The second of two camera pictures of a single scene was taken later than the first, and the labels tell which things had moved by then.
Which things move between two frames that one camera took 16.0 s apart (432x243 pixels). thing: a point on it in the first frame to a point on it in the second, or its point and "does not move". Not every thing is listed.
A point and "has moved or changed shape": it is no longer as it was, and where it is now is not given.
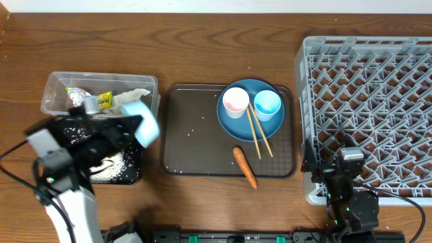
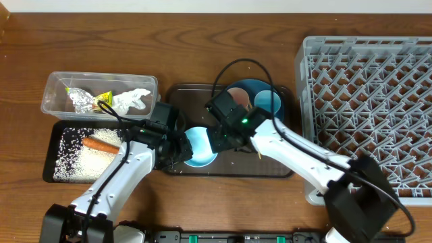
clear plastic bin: [63, 91] does not move
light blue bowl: [148, 133] to [202, 154]
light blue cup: [266, 103] does not move
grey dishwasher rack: [376, 92] does not move
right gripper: [310, 163] to [219, 142]
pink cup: [235, 100] does not move
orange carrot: [242, 159] has moved or changed shape
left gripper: [115, 135] to [188, 151]
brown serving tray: [194, 142] does not move
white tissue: [135, 95] does not move
